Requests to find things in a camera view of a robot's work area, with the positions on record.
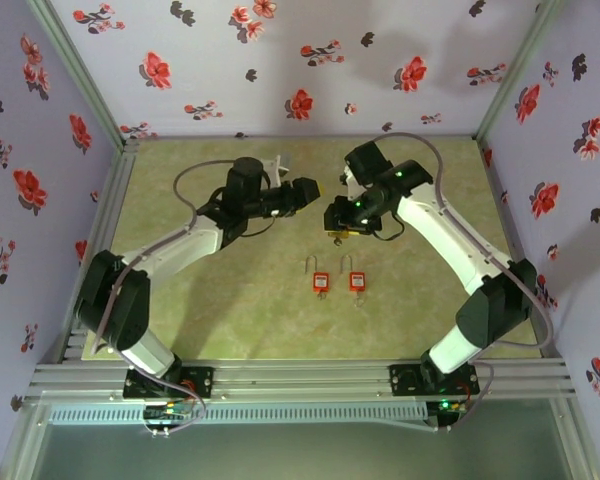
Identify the red padlock with label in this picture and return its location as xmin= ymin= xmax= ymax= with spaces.
xmin=304 ymin=254 xmax=331 ymax=294
xmin=340 ymin=253 xmax=368 ymax=293

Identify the circuit board with connectors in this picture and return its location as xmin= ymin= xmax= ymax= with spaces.
xmin=437 ymin=398 xmax=469 ymax=416
xmin=143 ymin=399 xmax=194 ymax=439

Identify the grey metal panel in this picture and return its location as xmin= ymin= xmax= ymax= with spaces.
xmin=29 ymin=422 xmax=574 ymax=480

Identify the thin black wire loop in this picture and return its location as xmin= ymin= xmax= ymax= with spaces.
xmin=242 ymin=214 xmax=281 ymax=239
xmin=372 ymin=212 xmax=406 ymax=242

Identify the grey right arm cable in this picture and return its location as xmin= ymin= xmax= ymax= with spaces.
xmin=377 ymin=131 xmax=555 ymax=431

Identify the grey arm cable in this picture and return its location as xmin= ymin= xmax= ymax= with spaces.
xmin=92 ymin=158 xmax=241 ymax=436
xmin=377 ymin=131 xmax=555 ymax=431

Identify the grey left arm cable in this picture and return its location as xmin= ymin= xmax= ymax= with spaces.
xmin=92 ymin=158 xmax=241 ymax=436

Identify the aluminium side rail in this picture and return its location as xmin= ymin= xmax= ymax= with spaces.
xmin=479 ymin=139 xmax=566 ymax=360
xmin=59 ymin=139 xmax=141 ymax=364

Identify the aluminium front rail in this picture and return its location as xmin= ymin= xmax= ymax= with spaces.
xmin=24 ymin=358 xmax=576 ymax=401

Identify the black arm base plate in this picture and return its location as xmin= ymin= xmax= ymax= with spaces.
xmin=123 ymin=366 xmax=215 ymax=400
xmin=388 ymin=363 xmax=480 ymax=397

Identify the aluminium corner post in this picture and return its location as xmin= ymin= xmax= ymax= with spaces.
xmin=472 ymin=0 xmax=566 ymax=144
xmin=27 ymin=0 xmax=139 ymax=151

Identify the slotted grey cable duct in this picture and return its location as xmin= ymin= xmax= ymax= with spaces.
xmin=47 ymin=402 xmax=429 ymax=426

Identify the aluminium front post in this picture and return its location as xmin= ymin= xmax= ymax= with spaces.
xmin=0 ymin=399 xmax=51 ymax=480
xmin=549 ymin=397 xmax=600 ymax=480

